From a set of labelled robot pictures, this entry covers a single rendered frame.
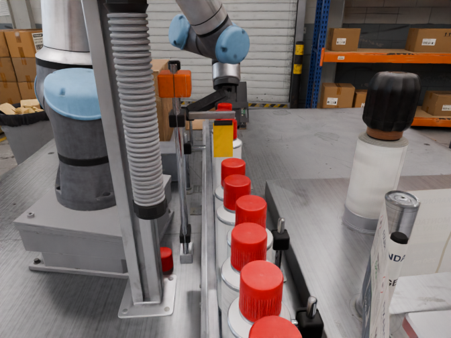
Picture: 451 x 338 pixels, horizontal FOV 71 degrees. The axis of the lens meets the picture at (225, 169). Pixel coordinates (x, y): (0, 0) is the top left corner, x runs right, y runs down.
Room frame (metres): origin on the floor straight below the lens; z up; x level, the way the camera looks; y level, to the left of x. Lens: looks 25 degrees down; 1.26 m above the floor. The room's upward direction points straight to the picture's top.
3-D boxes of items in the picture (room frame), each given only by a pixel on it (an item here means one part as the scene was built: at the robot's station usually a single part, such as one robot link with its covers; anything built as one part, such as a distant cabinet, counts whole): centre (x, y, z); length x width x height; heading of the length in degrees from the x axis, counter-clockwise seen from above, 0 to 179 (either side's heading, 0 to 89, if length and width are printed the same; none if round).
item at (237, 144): (0.58, -0.01, 0.98); 0.05 x 0.05 x 0.20
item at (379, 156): (0.54, -0.29, 1.03); 0.09 x 0.09 x 0.30
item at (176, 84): (0.44, 0.04, 1.05); 0.10 x 0.04 x 0.33; 94
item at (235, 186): (0.34, -0.01, 0.98); 0.05 x 0.05 x 0.20
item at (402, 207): (0.32, -0.21, 0.97); 0.05 x 0.05 x 0.19
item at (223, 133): (0.45, 0.00, 1.09); 0.03 x 0.01 x 0.06; 94
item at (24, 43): (4.06, 2.35, 0.57); 1.20 x 0.85 x 1.14; 175
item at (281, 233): (0.45, -0.10, 0.89); 0.03 x 0.03 x 0.12; 4
